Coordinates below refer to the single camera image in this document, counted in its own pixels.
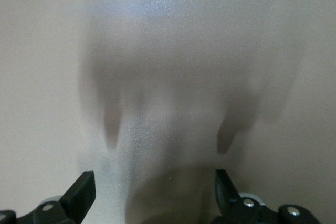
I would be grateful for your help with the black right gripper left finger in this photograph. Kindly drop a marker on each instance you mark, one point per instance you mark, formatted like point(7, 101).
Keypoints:
point(84, 190)

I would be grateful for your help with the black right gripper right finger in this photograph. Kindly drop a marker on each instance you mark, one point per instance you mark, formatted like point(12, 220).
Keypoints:
point(225, 192)

